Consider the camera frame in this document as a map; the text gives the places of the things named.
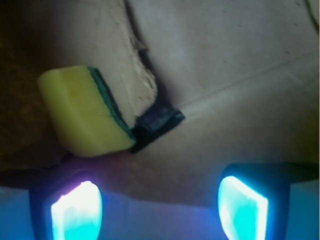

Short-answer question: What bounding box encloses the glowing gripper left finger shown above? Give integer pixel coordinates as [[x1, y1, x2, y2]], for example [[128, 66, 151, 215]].
[[29, 172, 103, 240]]

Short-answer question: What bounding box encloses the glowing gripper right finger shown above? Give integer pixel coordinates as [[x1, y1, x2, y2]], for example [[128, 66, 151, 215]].
[[217, 163, 290, 240]]

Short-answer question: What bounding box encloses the yellow and green sponge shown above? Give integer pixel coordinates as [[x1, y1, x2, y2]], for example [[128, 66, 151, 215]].
[[37, 65, 136, 157]]

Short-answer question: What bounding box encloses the brown paper bag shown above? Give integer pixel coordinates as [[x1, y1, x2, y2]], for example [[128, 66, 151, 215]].
[[0, 0, 320, 206]]

